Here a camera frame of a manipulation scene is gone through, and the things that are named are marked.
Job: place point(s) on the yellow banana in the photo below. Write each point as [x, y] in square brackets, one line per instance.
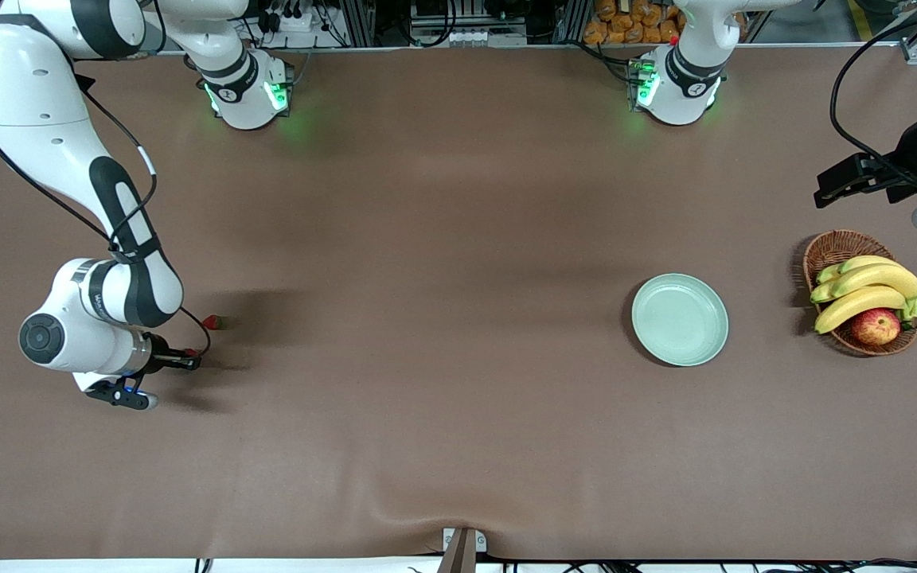
[864, 261]
[856, 304]
[880, 277]

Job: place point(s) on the brown table cover sheet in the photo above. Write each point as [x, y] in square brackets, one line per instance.
[427, 199]

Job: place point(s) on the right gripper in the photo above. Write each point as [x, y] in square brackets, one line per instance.
[158, 351]

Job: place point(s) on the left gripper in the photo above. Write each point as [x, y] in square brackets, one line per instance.
[907, 165]

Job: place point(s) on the aluminium frame post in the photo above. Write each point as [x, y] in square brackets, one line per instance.
[360, 24]
[572, 22]

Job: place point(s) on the red yellow apple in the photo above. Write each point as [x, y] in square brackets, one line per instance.
[876, 328]

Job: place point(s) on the brown wicker basket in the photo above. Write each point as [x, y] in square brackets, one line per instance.
[833, 251]

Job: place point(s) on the white power strip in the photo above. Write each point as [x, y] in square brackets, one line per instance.
[299, 22]

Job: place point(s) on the grey metal clamp bracket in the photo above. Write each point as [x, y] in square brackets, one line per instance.
[462, 553]

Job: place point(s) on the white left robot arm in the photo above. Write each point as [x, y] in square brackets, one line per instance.
[681, 103]

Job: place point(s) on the bag of orange bread rolls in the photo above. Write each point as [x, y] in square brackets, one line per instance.
[626, 24]

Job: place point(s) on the grey table edge rail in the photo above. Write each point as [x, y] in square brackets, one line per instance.
[427, 49]

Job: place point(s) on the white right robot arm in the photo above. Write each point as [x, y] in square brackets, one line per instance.
[37, 95]

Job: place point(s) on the pale green round plate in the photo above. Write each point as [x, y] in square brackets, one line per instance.
[680, 320]

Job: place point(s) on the white connector block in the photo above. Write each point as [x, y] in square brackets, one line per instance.
[470, 37]

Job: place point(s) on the red strawberry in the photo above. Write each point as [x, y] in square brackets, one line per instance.
[218, 322]

